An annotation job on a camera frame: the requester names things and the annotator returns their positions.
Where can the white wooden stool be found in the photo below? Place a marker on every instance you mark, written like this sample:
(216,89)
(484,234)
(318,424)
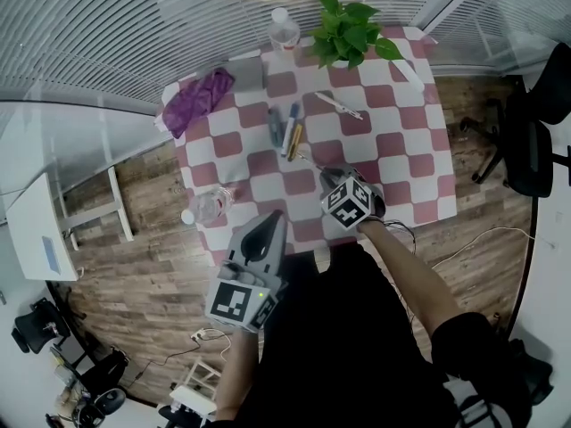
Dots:
(196,395)

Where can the purple cloth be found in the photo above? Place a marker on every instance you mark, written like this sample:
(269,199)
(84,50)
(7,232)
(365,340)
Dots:
(196,101)

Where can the black office chair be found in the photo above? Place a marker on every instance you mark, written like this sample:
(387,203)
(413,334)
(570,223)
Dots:
(531,154)

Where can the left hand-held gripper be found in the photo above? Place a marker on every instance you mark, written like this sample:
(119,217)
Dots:
(234,301)

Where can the person's body in black clothing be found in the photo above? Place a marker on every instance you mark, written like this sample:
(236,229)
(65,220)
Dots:
(348,328)

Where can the white power strip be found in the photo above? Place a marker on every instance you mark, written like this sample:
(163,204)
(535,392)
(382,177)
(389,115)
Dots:
(201,334)

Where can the black headset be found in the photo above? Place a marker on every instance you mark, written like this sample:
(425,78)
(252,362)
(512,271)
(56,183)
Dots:
(105,404)

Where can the small black swivel chair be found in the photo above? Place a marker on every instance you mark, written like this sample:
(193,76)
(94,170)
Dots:
(40,326)

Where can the black chair with star base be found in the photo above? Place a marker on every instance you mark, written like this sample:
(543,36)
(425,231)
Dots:
(531,368)

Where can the blue paper sheet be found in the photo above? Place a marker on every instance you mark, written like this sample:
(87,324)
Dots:
(51,254)

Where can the clear plastic water bottle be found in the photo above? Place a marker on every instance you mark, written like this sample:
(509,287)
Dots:
(207,207)
(284,31)

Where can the green potted plant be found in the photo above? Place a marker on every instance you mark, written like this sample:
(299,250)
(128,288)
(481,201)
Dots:
(348,34)

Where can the teal utility knife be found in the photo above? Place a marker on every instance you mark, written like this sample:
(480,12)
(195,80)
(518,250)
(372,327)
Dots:
(275,125)

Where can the grey flat pad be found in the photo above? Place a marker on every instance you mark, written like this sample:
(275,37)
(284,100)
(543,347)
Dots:
(247,74)

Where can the white side table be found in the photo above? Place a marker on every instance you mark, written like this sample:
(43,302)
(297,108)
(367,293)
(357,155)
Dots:
(35,234)

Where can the checkered table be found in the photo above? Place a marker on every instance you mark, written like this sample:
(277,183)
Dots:
(392,114)

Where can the yellow pen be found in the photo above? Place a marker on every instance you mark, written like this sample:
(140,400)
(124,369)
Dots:
(295,143)

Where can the person's left forearm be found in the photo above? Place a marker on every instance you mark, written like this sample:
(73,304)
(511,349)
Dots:
(236,372)

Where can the person's right forearm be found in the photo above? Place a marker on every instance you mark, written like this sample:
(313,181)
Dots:
(410,279)

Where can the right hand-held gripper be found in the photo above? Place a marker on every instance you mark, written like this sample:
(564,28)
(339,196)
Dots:
(345,203)

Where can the blue white pen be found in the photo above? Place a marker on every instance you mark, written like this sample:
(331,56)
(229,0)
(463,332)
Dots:
(290,129)

